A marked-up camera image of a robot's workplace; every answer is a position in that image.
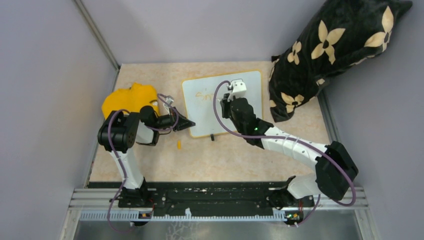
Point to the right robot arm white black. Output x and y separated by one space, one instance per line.
333 168

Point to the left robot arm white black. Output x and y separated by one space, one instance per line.
123 129

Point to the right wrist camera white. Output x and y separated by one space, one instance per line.
237 89

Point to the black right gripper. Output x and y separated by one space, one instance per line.
226 104

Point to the white board yellow frame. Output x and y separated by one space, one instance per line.
198 96

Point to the yellow cloth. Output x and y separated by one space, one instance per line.
131 99

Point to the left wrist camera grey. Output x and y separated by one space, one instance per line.
167 101

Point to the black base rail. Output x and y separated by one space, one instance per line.
205 202

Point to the black floral pillow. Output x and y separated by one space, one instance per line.
341 34

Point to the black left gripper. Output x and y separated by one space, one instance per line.
183 123

